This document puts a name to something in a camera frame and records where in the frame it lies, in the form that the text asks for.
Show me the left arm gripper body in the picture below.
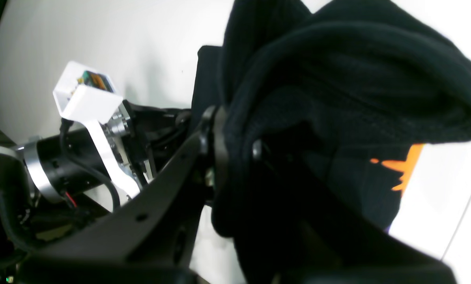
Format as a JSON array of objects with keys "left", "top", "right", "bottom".
[{"left": 22, "top": 101, "right": 192, "bottom": 204}]

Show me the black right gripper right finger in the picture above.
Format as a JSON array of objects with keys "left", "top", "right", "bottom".
[{"left": 235, "top": 140, "right": 457, "bottom": 284}]

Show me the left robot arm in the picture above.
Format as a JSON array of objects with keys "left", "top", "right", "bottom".
[{"left": 0, "top": 100, "right": 192, "bottom": 284}]

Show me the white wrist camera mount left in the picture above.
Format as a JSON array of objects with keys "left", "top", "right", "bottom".
[{"left": 52, "top": 61, "right": 140, "bottom": 198}]

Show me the black T-shirt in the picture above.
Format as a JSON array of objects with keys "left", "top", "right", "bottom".
[{"left": 190, "top": 0, "right": 471, "bottom": 284}]

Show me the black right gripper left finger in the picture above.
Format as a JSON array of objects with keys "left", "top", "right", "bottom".
[{"left": 19, "top": 106, "right": 224, "bottom": 284}]

